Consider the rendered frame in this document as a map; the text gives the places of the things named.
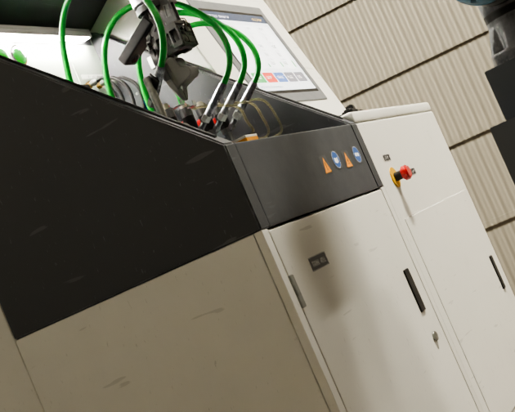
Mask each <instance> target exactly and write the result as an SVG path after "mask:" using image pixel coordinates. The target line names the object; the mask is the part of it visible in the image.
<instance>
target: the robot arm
mask: <svg viewBox="0 0 515 412"><path fill-rule="evenodd" d="M129 1H130V3H131V4H132V8H133V10H134V11H135V12H136V14H137V17H138V19H141V21H140V23H139V25H138V26H137V27H136V29H135V31H134V32H133V34H132V36H131V37H130V39H129V40H128V43H127V44H126V46H125V47H124V49H123V50H122V52H121V54H120V55H119V58H118V60H119V61H120V62H121V63H122V64H123V65H135V64H136V63H137V62H138V60H139V59H140V57H141V55H142V53H143V52H144V50H145V49H146V47H147V48H148V51H149V53H150V56H151V59H152V61H153V63H154V66H155V68H156V66H157V64H158V63H159V50H160V49H159V33H158V29H157V26H156V23H155V20H154V18H153V16H152V15H151V13H150V10H149V9H148V7H147V6H146V5H145V3H144V2H143V1H142V0H129ZM151 1H152V3H153V4H154V5H155V7H156V8H157V10H158V12H159V14H160V16H161V19H162V21H163V25H164V28H165V32H166V38H167V58H166V62H165V66H166V68H165V72H164V77H163V80H164V82H166V84H167V85H168V86H169V87H170V88H171V89H172V91H173V92H174V93H175V94H176V95H177V96H178V97H180V98H181V99H182V100H183V101H187V100H188V92H187V86H188V85H189V84H190V83H191V82H192V81H193V80H194V79H195V78H197V77H198V75H199V70H198V68H197V67H196V66H187V65H186V63H185V61H184V59H183V58H181V57H178V56H179V55H181V54H182V53H183V54H186V53H187V52H189V51H191V50H192V48H194V47H196V46H197V45H199V43H198V40H197V38H196V36H195V33H194V31H193V29H192V27H191V25H190V22H187V20H186V19H185V18H181V17H180V16H179V14H178V11H177V9H176V7H175V3H177V0H151ZM457 1H458V2H461V3H463V4H466V5H470V6H478V8H479V10H480V13H481V15H482V17H483V20H484V21H485V23H486V26H487V28H488V30H489V36H490V50H491V59H492V62H493V64H494V66H495V67H496V66H498V65H501V64H503V63H504V62H507V61H509V60H511V59H513V58H515V0H457ZM181 19H182V20H181ZM183 19H185V20H183ZM183 24H184V25H183Z"/></svg>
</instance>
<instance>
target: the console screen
mask: <svg viewBox="0 0 515 412"><path fill-rule="evenodd" d="M186 1H187V2H188V4H189V5H191V6H193V7H195V8H197V9H199V10H201V11H202V12H204V13H205V14H207V15H210V16H212V17H214V18H217V19H218V20H220V21H221V22H223V23H224V24H227V25H230V26H232V27H234V28H236V29H238V30H239V31H240V32H242V33H243V34H245V35H246V36H247V37H248V38H249V39H250V40H251V41H252V42H253V44H254V45H255V47H256V48H257V50H258V53H259V55H260V58H261V63H262V69H261V74H260V77H259V80H258V81H257V86H256V87H258V88H261V89H262V90H265V91H268V92H272V93H275V94H277V95H280V96H283V97H286V98H289V99H291V100H294V101H316V100H325V99H327V97H326V95H325V94H324V93H323V92H322V91H321V89H320V88H319V86H318V85H317V84H316V82H315V81H314V79H313V78H312V77H311V75H309V73H308V72H307V71H306V69H305V68H304V67H303V65H302V64H301V62H300V61H299V60H298V58H297V57H296V56H295V55H294V54H293V52H292V51H291V49H290V48H289V46H288V45H287V44H286V42H285V41H284V39H282V37H281V36H280V35H279V34H278V32H277V31H276V30H275V28H274V27H273V25H272V24H271V22H270V21H269V20H268V19H267V18H266V16H265V15H264V14H263V12H262V11H261V9H260V8H257V7H245V6H238V5H231V4H224V3H217V2H205V1H198V0H186ZM205 27H206V28H207V30H208V31H209V33H210V34H211V35H212V36H213V37H214V39H215V40H216V41H217V43H218V44H219V46H220V47H221V48H222V50H223V51H224V52H225V53H226V51H225V48H224V46H223V43H222V40H221V39H220V37H219V36H218V34H217V33H216V31H215V30H214V29H213V28H212V27H209V26H205ZM223 32H224V33H225V35H226V36H227V38H228V40H229V43H230V45H231V50H232V56H233V65H234V66H235V67H236V69H237V70H238V71H239V72H240V69H241V57H240V52H239V49H238V47H237V46H236V44H235V42H234V41H233V39H232V38H231V37H230V36H229V35H228V34H227V33H226V32H225V31H223ZM240 40H241V39H240ZM241 42H242V43H243V45H244V48H245V51H246V54H247V59H248V68H247V73H246V75H245V79H244V80H245V81H246V82H247V84H249V83H250V81H251V80H252V79H253V76H254V72H255V60H254V57H253V53H252V52H251V50H250V49H249V47H248V46H247V45H246V43H244V42H243V41H242V40H241Z"/></svg>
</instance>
